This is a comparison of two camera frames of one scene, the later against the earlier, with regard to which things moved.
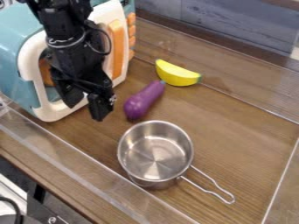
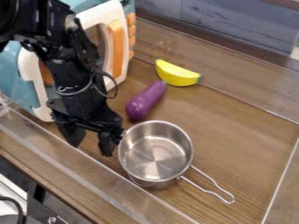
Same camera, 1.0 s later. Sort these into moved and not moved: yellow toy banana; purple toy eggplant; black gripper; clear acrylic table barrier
Moved: black gripper
Not moved: clear acrylic table barrier; purple toy eggplant; yellow toy banana
